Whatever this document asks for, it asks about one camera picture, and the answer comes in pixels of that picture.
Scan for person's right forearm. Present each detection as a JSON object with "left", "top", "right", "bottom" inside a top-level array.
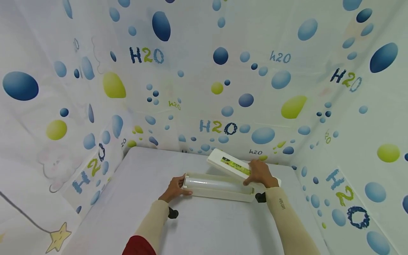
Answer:
[{"left": 265, "top": 186, "right": 321, "bottom": 255}]

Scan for white dispenser box base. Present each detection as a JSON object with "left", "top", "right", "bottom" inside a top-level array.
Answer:
[{"left": 182, "top": 172, "right": 256, "bottom": 203}]

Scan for clear cling film roll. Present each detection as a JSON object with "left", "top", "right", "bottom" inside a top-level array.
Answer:
[{"left": 184, "top": 176, "right": 254, "bottom": 195}]

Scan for person's right hand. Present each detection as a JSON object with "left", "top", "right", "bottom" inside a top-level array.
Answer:
[{"left": 243, "top": 159, "right": 280, "bottom": 189}]

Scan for person's left hand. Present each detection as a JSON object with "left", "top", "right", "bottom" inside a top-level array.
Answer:
[{"left": 159, "top": 175, "right": 193, "bottom": 204}]

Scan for white dispenser lid green label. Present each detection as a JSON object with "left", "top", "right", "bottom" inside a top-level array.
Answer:
[{"left": 207, "top": 148, "right": 282, "bottom": 188}]

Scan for person's left forearm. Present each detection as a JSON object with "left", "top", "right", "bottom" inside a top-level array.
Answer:
[{"left": 122, "top": 199, "right": 170, "bottom": 255}]

